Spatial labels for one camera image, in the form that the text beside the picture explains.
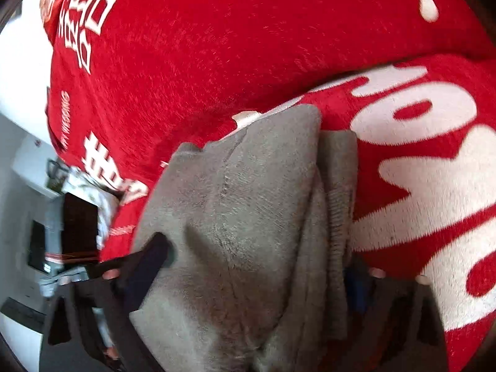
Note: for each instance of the red printed blanket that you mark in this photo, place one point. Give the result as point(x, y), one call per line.
point(193, 46)

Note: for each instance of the grey knit garment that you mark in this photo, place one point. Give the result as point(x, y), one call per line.
point(240, 221)

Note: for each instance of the white floral cloth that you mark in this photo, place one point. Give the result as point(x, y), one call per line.
point(105, 205)

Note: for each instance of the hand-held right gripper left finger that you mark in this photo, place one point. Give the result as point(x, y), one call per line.
point(145, 271)

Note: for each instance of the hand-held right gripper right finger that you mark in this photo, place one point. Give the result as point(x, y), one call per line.
point(358, 294)

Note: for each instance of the dark rectangular object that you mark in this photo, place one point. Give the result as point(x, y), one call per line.
point(79, 224)

